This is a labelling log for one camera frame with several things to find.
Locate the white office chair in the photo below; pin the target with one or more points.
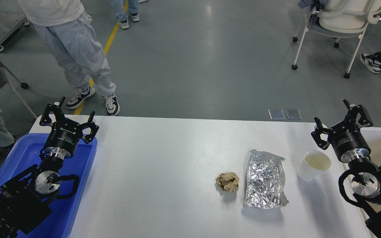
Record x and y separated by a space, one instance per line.
337 19

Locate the person in blue jeans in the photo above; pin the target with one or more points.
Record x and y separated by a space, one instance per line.
123 15

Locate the grey wheeled cart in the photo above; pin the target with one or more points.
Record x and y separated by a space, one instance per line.
2 28

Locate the person in white clothes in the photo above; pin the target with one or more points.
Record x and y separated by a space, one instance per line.
66 29

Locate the crumpled silver foil bag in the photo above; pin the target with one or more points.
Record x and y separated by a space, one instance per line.
265 181

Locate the right metal floor plate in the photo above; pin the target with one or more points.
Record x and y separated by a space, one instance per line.
293 114

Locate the metal floor plate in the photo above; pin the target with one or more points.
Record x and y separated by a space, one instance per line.
293 114
276 114

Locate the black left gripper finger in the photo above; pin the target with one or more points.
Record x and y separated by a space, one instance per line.
56 110
90 124

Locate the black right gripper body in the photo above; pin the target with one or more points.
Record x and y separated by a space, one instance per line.
348 143

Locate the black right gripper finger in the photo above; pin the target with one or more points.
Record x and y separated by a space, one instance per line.
357 116
319 129

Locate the left metal floor plate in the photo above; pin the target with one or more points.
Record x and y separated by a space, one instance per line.
276 114

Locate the crumpled brown paper ball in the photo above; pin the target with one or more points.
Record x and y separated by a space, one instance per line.
228 182

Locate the white paper cup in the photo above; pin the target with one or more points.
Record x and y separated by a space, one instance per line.
313 164

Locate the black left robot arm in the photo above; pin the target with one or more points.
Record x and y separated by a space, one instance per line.
25 198

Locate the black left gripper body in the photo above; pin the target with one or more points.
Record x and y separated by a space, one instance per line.
64 135

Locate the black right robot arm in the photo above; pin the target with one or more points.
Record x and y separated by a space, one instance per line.
360 185

